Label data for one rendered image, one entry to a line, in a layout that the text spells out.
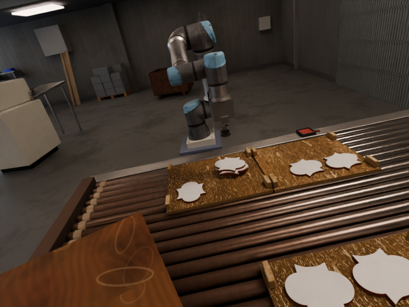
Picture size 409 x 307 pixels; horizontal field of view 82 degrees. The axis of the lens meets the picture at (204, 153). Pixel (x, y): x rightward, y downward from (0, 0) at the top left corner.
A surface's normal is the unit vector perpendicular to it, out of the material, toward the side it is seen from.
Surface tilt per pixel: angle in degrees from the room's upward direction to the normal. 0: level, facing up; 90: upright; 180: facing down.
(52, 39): 90
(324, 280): 0
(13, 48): 90
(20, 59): 90
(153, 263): 0
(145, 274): 0
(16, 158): 90
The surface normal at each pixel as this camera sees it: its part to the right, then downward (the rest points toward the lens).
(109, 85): 0.00, 0.45
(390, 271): -0.18, -0.88
